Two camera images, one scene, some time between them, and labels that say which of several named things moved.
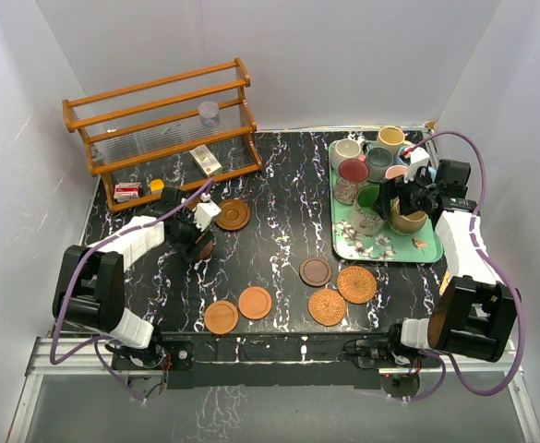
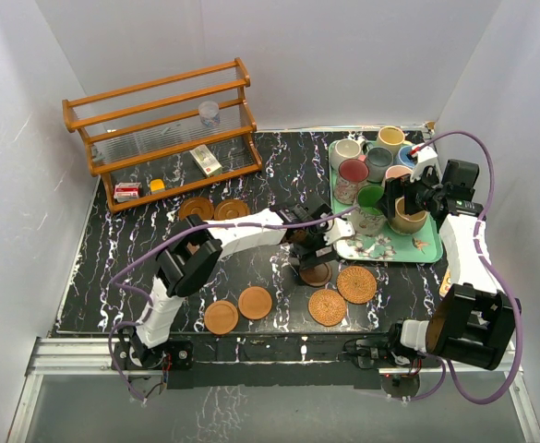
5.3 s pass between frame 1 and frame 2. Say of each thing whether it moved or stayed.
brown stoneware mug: stayed
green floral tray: stayed
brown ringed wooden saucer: stayed
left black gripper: moved
